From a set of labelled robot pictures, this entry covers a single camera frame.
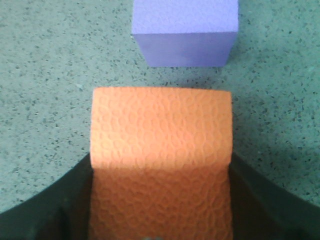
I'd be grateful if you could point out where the purple foam cube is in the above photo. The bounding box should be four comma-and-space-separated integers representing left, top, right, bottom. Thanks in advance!
131, 0, 239, 67

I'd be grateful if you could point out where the orange foam block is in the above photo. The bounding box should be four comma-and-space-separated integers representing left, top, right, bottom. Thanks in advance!
89, 87, 233, 240

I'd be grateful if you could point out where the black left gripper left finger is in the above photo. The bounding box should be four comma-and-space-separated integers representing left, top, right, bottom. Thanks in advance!
0, 154, 93, 240

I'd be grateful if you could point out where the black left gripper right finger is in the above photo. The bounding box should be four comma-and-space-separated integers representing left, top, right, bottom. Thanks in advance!
228, 153, 320, 240

